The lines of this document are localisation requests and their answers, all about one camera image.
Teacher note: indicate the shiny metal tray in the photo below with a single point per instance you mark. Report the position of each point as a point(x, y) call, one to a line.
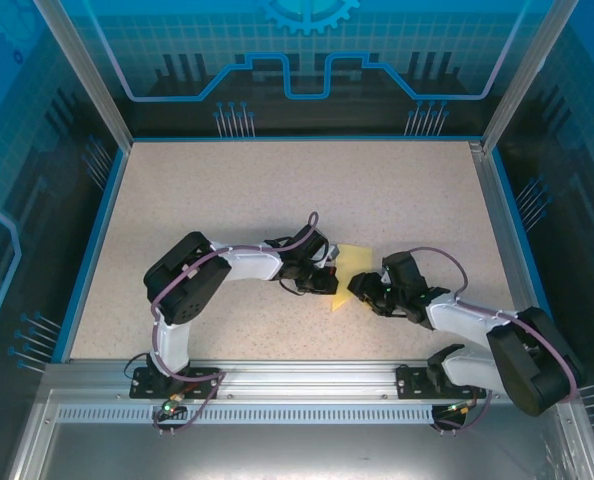
point(297, 450)

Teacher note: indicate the long aluminium mounting rail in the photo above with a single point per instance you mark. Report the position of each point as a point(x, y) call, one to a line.
point(307, 380)

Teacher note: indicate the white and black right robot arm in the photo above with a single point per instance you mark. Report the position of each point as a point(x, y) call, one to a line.
point(462, 320)

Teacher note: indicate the yellow cloth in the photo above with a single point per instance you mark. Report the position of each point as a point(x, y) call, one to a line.
point(357, 257)

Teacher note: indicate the aluminium frame post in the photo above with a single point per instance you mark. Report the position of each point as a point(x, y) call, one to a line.
point(522, 75)
point(88, 75)

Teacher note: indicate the small adapter with green light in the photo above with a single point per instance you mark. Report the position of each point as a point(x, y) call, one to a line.
point(169, 406)
point(459, 408)

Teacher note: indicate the blue table edge strip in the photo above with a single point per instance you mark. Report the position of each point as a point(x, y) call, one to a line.
point(517, 225)
point(97, 250)

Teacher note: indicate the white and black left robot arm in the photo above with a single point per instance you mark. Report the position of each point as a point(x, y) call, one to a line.
point(249, 262)

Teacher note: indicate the aluminium side rail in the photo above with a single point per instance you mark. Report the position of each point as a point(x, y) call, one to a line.
point(501, 225)

